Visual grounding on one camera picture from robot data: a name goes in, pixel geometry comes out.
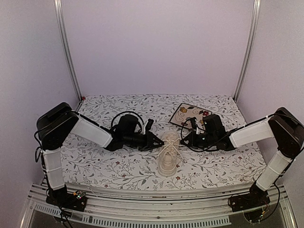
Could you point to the left aluminium frame post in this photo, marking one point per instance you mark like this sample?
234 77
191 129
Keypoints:
67 52

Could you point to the aluminium frame post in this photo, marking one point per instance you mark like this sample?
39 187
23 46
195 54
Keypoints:
247 55
67 52

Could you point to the aluminium front rail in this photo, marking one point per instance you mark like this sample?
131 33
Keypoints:
202 208

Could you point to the right aluminium frame post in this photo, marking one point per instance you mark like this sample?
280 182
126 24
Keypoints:
247 55

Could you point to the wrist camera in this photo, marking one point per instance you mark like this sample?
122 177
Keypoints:
194 125
147 126

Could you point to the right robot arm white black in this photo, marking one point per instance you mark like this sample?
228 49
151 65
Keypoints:
280 128

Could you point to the floral patterned table mat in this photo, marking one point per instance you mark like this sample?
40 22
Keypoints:
84 163

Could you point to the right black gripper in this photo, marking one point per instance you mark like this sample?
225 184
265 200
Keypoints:
192 138

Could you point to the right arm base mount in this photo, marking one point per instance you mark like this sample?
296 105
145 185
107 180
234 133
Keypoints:
255 198

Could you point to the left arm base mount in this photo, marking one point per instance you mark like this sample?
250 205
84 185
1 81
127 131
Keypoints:
61 198

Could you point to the white shoelace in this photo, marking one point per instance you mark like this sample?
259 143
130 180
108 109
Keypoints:
171 148

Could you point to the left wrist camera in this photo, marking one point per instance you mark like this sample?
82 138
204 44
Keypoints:
147 126

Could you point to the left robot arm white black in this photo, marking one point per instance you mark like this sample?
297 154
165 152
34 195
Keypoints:
61 123

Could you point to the square floral ceramic plate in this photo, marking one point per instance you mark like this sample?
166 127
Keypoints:
186 111

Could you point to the cream lace sneaker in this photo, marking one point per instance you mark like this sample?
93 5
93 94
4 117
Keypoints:
167 157

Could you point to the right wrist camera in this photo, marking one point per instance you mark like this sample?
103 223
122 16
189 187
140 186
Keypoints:
194 125

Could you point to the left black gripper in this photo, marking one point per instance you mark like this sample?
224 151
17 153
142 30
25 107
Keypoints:
149 144

